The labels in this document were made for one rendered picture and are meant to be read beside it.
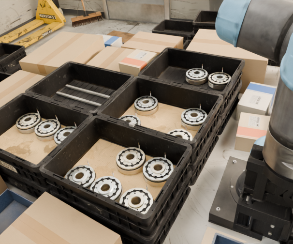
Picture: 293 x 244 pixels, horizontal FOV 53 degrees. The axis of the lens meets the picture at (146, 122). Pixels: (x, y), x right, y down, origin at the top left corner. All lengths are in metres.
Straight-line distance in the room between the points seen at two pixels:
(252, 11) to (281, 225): 0.27
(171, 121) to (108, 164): 0.32
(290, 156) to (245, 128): 0.93
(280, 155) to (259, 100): 1.06
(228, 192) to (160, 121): 0.38
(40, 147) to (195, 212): 0.63
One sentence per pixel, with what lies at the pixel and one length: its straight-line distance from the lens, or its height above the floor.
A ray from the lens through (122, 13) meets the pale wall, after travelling 4.60.
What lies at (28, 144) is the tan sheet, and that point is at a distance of 1.24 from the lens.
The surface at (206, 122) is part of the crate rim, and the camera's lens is 1.02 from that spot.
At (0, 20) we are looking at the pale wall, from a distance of 4.78.
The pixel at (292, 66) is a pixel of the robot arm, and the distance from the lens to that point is 0.29.
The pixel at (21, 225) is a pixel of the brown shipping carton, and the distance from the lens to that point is 0.96.
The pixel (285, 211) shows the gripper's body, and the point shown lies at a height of 1.26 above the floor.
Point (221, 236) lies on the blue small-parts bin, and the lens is 0.52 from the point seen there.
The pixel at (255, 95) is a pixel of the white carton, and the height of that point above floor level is 0.79.
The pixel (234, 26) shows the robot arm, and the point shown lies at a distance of 0.43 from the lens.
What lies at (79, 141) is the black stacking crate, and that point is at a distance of 1.06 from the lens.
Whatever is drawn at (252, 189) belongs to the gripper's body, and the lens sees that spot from 0.42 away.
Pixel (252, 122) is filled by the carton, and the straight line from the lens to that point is 1.29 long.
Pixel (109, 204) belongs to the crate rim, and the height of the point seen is 0.93.
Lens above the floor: 1.59
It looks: 40 degrees down
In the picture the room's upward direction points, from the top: 7 degrees counter-clockwise
